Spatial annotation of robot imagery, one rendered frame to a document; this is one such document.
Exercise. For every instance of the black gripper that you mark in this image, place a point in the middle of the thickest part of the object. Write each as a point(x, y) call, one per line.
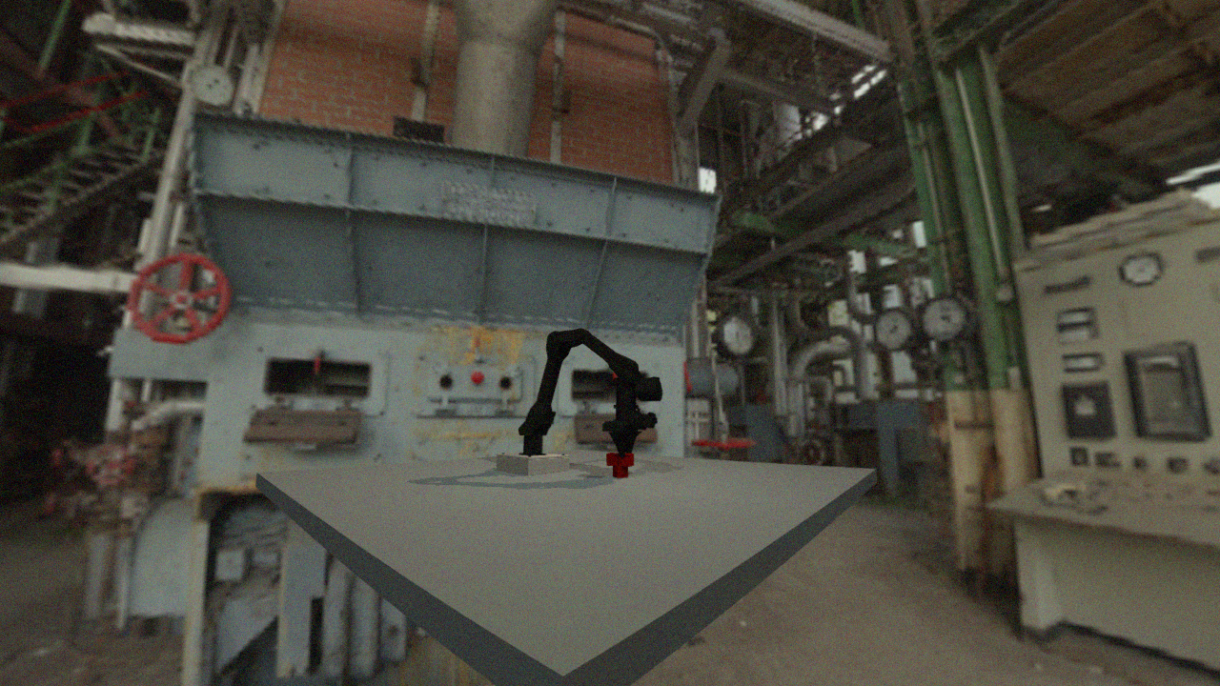
point(623, 434)

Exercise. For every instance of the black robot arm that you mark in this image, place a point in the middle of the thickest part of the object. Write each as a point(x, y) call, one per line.
point(558, 346)

